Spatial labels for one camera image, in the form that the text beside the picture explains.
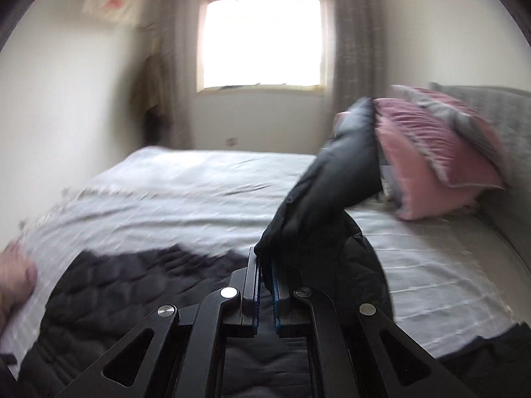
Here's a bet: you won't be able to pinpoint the grey padded headboard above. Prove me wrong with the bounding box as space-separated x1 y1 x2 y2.
429 82 531 324

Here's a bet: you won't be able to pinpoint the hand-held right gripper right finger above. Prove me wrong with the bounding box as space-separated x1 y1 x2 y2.
270 257 478 398

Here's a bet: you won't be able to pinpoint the window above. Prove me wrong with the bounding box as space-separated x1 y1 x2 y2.
198 0 326 92

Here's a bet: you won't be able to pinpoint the pink grey folded quilt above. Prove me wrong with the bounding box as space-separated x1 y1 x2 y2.
373 97 504 220

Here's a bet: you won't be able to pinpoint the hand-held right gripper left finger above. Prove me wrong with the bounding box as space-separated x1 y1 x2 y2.
54 246 263 398

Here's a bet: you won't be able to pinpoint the grey checked bedspread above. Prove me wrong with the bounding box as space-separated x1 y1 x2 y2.
0 147 519 378

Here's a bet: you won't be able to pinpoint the pink velvet pillow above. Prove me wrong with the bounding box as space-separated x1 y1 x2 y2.
392 85 512 175

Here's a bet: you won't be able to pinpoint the person's left hand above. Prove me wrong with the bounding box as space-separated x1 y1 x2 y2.
0 240 39 328

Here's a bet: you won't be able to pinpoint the black puffer jacket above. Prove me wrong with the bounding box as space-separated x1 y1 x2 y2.
17 97 395 398

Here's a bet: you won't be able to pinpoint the white wall poster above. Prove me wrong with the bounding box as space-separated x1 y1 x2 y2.
81 0 144 28

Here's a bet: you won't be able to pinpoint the grey patterned curtain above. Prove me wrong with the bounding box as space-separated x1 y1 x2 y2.
151 0 200 150
332 0 384 112

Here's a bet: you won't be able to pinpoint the hanging brown clothes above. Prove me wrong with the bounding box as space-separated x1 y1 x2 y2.
130 37 173 142

